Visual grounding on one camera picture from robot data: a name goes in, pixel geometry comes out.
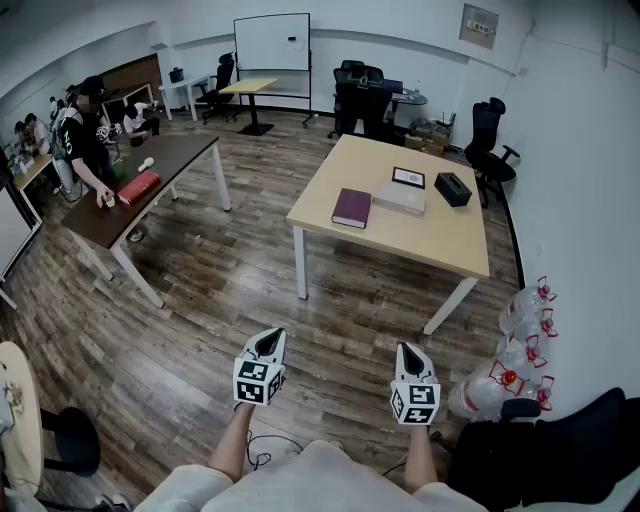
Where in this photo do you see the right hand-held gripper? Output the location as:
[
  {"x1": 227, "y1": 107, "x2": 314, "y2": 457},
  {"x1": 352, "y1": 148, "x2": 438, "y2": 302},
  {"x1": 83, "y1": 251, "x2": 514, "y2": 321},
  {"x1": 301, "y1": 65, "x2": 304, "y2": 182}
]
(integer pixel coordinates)
[{"x1": 389, "y1": 342, "x2": 443, "y2": 428}]

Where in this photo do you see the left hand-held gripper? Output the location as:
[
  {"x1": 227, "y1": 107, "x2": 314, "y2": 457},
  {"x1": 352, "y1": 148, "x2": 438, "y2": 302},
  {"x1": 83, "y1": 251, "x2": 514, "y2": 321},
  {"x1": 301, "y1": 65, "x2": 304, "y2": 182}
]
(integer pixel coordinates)
[{"x1": 232, "y1": 327, "x2": 288, "y2": 407}]

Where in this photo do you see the maroon book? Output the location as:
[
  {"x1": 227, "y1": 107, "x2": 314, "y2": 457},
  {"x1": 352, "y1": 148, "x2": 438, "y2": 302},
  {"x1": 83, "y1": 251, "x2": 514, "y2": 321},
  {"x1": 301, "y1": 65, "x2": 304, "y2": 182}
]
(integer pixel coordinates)
[{"x1": 330, "y1": 187, "x2": 374, "y2": 230}]

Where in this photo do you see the beige book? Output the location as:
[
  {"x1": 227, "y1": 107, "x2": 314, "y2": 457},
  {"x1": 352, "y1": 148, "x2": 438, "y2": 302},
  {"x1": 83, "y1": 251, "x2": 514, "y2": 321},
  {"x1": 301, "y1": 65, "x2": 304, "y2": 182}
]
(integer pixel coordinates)
[{"x1": 372, "y1": 179, "x2": 428, "y2": 218}]

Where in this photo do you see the person's left forearm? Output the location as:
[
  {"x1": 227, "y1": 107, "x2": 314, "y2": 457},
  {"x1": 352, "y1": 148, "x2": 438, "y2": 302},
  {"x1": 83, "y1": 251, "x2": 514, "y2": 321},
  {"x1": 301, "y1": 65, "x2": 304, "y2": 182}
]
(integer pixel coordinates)
[{"x1": 207, "y1": 402, "x2": 257, "y2": 484}]

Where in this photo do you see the person's right forearm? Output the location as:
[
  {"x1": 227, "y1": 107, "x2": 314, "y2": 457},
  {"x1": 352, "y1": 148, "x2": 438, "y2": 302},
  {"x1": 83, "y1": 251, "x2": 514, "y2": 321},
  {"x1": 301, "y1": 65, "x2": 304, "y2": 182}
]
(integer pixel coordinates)
[{"x1": 402, "y1": 424, "x2": 440, "y2": 494}]

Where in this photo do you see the light wooden table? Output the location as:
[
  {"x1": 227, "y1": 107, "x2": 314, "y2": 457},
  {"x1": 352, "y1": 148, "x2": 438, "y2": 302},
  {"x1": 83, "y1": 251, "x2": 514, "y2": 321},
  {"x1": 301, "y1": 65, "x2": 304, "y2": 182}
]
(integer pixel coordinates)
[{"x1": 285, "y1": 133, "x2": 491, "y2": 336}]

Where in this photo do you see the person's beige clothing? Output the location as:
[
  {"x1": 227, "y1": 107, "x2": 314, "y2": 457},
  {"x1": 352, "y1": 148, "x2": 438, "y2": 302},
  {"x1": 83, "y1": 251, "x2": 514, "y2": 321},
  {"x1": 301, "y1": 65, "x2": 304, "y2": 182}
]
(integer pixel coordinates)
[{"x1": 132, "y1": 439, "x2": 489, "y2": 512}]

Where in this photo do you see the black office chair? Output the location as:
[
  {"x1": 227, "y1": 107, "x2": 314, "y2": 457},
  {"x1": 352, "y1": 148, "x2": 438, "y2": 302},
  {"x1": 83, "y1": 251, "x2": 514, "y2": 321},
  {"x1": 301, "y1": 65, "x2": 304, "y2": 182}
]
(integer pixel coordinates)
[
  {"x1": 333, "y1": 59, "x2": 386, "y2": 85},
  {"x1": 327, "y1": 82, "x2": 395, "y2": 145},
  {"x1": 447, "y1": 387, "x2": 640, "y2": 509},
  {"x1": 193, "y1": 52, "x2": 239, "y2": 125},
  {"x1": 463, "y1": 96, "x2": 521, "y2": 209}
]

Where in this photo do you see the black tissue box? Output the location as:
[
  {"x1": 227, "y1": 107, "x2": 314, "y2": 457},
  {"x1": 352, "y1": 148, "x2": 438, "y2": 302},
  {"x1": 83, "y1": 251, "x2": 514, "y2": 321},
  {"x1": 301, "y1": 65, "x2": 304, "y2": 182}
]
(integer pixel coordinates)
[{"x1": 433, "y1": 171, "x2": 473, "y2": 208}]

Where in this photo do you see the black framed picture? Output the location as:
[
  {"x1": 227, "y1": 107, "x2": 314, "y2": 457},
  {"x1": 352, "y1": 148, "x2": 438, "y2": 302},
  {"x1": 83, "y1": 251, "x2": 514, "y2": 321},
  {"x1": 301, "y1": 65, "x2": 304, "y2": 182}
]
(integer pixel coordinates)
[{"x1": 391, "y1": 166, "x2": 426, "y2": 190}]

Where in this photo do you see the red box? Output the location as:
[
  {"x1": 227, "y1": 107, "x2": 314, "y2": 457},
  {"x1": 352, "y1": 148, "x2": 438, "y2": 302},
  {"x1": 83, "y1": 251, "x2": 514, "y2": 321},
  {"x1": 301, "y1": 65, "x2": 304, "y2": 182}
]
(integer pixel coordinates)
[{"x1": 116, "y1": 170, "x2": 162, "y2": 207}]

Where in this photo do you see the black stool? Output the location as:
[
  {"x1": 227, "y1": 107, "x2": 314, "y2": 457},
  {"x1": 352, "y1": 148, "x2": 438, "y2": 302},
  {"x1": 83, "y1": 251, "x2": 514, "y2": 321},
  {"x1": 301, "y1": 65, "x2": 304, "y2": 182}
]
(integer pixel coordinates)
[{"x1": 39, "y1": 407, "x2": 101, "y2": 479}]

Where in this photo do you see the dark brown table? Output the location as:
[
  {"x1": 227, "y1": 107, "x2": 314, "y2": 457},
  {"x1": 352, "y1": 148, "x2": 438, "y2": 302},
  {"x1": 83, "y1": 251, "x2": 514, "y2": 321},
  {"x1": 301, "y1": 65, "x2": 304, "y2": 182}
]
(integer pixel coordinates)
[{"x1": 60, "y1": 134, "x2": 233, "y2": 310}]

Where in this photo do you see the cardboard box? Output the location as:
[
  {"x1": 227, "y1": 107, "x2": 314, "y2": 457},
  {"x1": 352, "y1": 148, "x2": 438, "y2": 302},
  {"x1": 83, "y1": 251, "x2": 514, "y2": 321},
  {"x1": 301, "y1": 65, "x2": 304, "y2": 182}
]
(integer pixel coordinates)
[{"x1": 404, "y1": 119, "x2": 451, "y2": 156}]

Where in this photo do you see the round beige table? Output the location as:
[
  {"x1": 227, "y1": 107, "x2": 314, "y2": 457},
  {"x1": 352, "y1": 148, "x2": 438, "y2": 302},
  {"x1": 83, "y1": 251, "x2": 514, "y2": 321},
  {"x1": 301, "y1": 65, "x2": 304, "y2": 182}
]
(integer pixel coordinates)
[{"x1": 0, "y1": 342, "x2": 45, "y2": 496}]

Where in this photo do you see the small yellow table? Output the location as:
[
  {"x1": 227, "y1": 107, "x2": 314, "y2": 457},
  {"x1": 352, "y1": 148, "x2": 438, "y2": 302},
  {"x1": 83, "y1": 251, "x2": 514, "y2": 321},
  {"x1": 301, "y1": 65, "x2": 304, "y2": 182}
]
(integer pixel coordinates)
[{"x1": 218, "y1": 77, "x2": 280, "y2": 137}]

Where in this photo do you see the dark round desk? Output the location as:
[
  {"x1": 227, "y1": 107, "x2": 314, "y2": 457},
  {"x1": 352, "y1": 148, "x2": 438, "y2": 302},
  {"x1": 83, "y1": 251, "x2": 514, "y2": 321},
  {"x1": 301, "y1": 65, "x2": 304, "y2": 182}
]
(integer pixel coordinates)
[{"x1": 384, "y1": 87, "x2": 430, "y2": 146}]

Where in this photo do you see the white partition board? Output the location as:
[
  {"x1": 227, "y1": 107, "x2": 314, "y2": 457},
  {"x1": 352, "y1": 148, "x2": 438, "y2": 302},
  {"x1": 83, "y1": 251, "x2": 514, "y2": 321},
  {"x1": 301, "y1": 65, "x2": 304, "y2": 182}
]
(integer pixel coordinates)
[{"x1": 0, "y1": 182, "x2": 45, "y2": 311}]

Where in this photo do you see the light wood desk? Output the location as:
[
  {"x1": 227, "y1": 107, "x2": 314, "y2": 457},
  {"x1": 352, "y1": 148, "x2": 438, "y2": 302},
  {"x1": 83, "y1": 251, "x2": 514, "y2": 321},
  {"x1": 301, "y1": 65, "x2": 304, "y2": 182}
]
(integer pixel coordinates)
[{"x1": 12, "y1": 152, "x2": 56, "y2": 194}]

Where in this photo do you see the whiteboard on stand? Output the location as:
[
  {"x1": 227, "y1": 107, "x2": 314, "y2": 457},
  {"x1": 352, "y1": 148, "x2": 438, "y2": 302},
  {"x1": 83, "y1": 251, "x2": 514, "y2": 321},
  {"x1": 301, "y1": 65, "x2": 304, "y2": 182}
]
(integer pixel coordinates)
[{"x1": 233, "y1": 12, "x2": 317, "y2": 129}]

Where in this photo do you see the white frame desk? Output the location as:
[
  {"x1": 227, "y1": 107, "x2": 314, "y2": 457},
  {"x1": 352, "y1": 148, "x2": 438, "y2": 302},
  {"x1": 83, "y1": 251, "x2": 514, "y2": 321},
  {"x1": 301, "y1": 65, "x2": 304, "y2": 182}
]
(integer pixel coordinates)
[{"x1": 99, "y1": 82, "x2": 154, "y2": 126}]

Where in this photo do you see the grey wall panel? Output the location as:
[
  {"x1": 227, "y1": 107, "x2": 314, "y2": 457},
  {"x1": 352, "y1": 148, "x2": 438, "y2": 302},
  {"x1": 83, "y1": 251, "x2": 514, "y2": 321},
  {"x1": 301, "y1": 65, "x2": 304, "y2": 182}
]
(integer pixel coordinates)
[{"x1": 458, "y1": 2, "x2": 500, "y2": 50}]

